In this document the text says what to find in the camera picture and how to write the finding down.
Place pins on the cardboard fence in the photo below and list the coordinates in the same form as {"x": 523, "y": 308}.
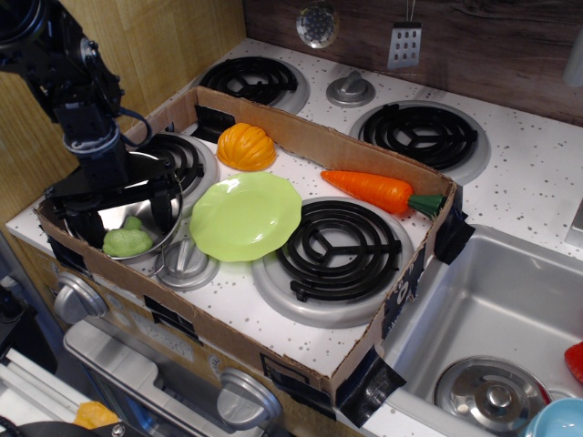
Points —
{"x": 228, "y": 314}

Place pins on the red object at edge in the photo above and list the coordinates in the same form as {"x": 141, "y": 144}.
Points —
{"x": 573, "y": 357}

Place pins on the light blue bowl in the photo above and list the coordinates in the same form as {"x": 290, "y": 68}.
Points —
{"x": 560, "y": 418}

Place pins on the orange object at bottom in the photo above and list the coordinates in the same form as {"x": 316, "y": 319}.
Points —
{"x": 93, "y": 414}

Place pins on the silver oven door handle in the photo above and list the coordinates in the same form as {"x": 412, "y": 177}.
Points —
{"x": 168, "y": 388}

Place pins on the grey oven knob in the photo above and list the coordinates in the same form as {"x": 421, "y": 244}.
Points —
{"x": 243, "y": 402}
{"x": 76, "y": 300}

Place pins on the green plastic plate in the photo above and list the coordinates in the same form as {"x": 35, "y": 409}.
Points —
{"x": 245, "y": 217}

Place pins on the grey knob at back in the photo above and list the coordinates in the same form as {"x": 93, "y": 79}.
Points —
{"x": 350, "y": 91}

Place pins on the back right black burner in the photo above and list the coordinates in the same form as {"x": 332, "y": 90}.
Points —
{"x": 440, "y": 136}

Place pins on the small steel pot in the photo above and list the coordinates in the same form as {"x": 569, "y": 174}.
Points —
{"x": 114, "y": 218}

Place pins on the grey knob inside fence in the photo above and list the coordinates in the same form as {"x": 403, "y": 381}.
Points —
{"x": 182, "y": 266}

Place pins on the orange toy pumpkin half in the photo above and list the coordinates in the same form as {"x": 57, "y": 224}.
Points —
{"x": 246, "y": 147}

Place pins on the green toy broccoli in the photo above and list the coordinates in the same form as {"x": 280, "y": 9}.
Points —
{"x": 128, "y": 241}

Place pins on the front left black burner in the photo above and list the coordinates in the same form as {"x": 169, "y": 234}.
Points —
{"x": 194, "y": 163}

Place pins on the orange toy carrot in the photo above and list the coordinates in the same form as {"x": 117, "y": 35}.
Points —
{"x": 392, "y": 195}

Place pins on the front right black burner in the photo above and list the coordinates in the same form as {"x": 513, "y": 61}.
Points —
{"x": 336, "y": 268}

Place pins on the hanging steel spatula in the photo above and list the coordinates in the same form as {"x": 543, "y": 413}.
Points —
{"x": 405, "y": 42}

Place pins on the right grey oven knob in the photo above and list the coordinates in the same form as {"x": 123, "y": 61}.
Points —
{"x": 243, "y": 402}

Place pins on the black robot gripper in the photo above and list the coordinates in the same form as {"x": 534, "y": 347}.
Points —
{"x": 115, "y": 179}

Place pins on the left grey oven knob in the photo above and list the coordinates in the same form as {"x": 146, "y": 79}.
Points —
{"x": 76, "y": 300}

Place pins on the steel pot lid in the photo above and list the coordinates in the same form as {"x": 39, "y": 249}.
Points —
{"x": 495, "y": 395}

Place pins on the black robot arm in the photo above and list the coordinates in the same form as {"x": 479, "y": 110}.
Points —
{"x": 44, "y": 45}

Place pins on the hanging steel skimmer ladle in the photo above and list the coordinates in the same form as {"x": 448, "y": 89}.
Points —
{"x": 317, "y": 24}

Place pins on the grey sink basin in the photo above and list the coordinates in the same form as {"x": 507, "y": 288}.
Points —
{"x": 502, "y": 297}

